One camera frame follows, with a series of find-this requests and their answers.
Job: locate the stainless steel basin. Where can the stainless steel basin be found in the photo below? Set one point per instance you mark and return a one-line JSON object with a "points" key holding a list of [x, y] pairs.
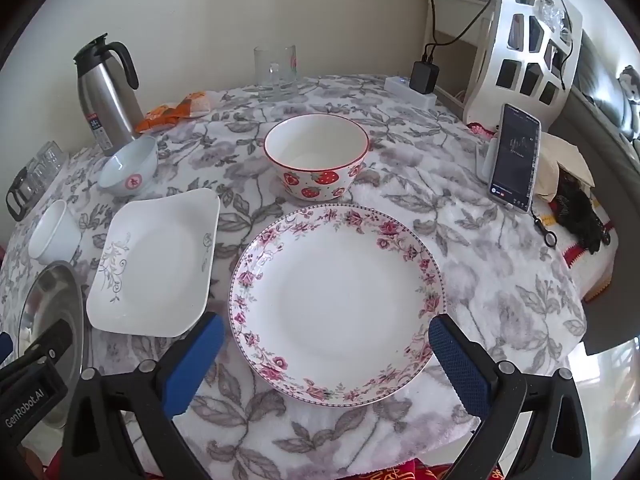
{"points": [[50, 295]]}

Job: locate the strawberry print bowl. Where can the strawberry print bowl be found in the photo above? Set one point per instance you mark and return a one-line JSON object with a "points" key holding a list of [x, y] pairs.
{"points": [[315, 147]]}

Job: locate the smartphone with dark screen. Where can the smartphone with dark screen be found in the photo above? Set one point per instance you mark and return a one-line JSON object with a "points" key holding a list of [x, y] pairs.
{"points": [[515, 160]]}

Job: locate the square white plate grey print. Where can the square white plate grey print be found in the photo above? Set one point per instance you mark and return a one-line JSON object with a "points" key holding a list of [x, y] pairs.
{"points": [[150, 270]]}

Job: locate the black cloth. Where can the black cloth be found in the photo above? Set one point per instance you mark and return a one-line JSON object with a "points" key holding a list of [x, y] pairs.
{"points": [[580, 215]]}

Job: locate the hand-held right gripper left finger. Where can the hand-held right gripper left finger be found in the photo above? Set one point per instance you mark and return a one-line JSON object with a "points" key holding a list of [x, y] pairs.
{"points": [[192, 365]]}

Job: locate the plush toy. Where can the plush toy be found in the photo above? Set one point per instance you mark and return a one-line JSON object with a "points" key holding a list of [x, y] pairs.
{"points": [[630, 85]]}

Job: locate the cream wooden shelf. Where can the cream wooden shelf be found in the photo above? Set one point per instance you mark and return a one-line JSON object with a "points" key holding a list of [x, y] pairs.
{"points": [[452, 20]]}

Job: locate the clear glass mug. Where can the clear glass mug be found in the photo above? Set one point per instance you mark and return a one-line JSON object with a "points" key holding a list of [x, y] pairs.
{"points": [[275, 70]]}

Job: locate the beige bag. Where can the beige bag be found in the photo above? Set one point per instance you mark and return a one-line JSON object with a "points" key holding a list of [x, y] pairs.
{"points": [[562, 160]]}

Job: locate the small clear glass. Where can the small clear glass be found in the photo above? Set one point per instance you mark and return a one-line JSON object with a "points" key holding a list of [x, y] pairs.
{"points": [[24, 185], [36, 169], [51, 154]]}

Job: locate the grey sofa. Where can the grey sofa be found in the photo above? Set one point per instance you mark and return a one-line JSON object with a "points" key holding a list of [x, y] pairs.
{"points": [[600, 100]]}

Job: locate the round pink floral plate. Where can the round pink floral plate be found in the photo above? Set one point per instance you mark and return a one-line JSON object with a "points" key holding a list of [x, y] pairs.
{"points": [[330, 300]]}

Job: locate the white power strip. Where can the white power strip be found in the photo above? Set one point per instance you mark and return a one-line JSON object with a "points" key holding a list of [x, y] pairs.
{"points": [[400, 91]]}

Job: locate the orange snack packet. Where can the orange snack packet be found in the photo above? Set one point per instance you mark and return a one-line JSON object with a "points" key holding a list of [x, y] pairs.
{"points": [[160, 119]]}

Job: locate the white cutout panel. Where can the white cutout panel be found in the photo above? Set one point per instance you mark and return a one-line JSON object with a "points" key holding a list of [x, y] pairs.
{"points": [[500, 35]]}

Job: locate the black power adapter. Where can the black power adapter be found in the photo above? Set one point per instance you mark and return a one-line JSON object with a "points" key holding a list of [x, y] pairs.
{"points": [[425, 77]]}

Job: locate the clear bread packet orange print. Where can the clear bread packet orange print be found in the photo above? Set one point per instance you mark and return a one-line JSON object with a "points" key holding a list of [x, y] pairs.
{"points": [[196, 101]]}

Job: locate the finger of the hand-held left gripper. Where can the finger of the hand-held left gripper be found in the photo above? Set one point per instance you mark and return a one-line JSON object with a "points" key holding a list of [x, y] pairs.
{"points": [[5, 347], [47, 342]]}

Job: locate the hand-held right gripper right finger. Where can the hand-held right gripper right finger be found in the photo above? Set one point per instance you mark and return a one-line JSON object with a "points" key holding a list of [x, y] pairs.
{"points": [[460, 370]]}

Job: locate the colourful crochet mat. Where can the colourful crochet mat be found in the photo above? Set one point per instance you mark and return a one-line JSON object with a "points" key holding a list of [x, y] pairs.
{"points": [[595, 270]]}

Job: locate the white cup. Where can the white cup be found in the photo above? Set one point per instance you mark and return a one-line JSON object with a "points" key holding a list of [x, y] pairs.
{"points": [[52, 232]]}

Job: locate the pale blue bowl red mark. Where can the pale blue bowl red mark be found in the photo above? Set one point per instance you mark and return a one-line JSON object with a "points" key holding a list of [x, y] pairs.
{"points": [[130, 170]]}

